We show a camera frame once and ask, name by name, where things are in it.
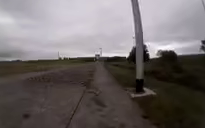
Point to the distant row of trees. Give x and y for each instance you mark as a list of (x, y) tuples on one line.
[(76, 59)]

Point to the small dark tree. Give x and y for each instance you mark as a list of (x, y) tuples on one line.
[(132, 55)]

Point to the grey concrete path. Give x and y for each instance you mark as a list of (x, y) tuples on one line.
[(106, 100)]

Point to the dark hedge row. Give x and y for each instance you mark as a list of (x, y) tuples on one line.
[(183, 70)]

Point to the flat grass field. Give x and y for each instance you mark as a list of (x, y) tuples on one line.
[(20, 66)]

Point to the grass verge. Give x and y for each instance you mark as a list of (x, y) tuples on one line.
[(183, 103)]

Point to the distant lamp post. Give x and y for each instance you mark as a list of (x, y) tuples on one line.
[(101, 52)]

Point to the pale lamp post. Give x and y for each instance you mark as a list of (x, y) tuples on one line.
[(139, 50)]

